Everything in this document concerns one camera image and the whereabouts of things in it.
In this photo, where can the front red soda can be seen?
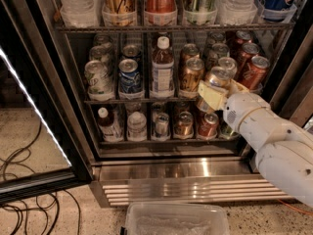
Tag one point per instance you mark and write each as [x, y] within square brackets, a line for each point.
[254, 71]

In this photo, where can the bottom shelf water bottle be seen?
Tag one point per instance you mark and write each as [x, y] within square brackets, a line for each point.
[137, 127]

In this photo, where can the shelf water bottle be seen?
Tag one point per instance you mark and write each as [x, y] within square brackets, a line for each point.
[137, 127]
[81, 13]
[235, 12]

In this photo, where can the top shelf water bottle right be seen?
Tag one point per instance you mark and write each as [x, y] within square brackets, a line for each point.
[235, 12]

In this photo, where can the top shelf water bottle left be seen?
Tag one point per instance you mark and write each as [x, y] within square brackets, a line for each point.
[81, 13]

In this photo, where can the open glass fridge door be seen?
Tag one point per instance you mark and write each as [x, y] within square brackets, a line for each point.
[42, 144]

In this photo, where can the fridge bottom vent grille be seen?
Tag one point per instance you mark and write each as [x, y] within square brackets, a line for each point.
[197, 190]

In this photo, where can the orange soda can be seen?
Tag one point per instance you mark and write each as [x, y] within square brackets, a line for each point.
[218, 77]
[189, 50]
[191, 74]

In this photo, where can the clear plastic bin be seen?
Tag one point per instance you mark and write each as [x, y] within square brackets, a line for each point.
[164, 218]

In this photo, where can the bottom shelf red can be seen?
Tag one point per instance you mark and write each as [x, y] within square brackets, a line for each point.
[208, 125]

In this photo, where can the front white green can left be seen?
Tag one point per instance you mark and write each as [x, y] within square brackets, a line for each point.
[97, 75]

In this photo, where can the bottom shelf orange can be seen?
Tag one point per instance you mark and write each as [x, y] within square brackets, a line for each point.
[184, 124]

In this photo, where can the front blue soda can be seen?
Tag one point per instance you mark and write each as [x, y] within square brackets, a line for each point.
[130, 77]

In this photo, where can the bottom shelf tea bottle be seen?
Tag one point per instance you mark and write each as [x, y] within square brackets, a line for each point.
[109, 125]

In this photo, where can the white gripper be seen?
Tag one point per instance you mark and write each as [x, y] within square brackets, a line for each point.
[241, 108]

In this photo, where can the bottom shelf silver can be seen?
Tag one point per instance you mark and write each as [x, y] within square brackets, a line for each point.
[162, 125]

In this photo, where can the top shelf gold can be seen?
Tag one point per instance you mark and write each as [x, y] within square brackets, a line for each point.
[119, 12]

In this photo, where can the brown tea bottle middle shelf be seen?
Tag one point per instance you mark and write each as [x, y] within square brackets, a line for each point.
[162, 66]

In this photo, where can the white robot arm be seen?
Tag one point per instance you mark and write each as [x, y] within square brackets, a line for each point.
[284, 151]

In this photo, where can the red soda can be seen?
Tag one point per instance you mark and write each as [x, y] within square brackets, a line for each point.
[246, 52]
[254, 71]
[240, 37]

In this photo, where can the blue soda can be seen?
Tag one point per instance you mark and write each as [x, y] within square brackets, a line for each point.
[132, 51]
[130, 77]

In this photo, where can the bottom shelf green can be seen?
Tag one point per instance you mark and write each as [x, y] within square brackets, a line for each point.
[227, 132]

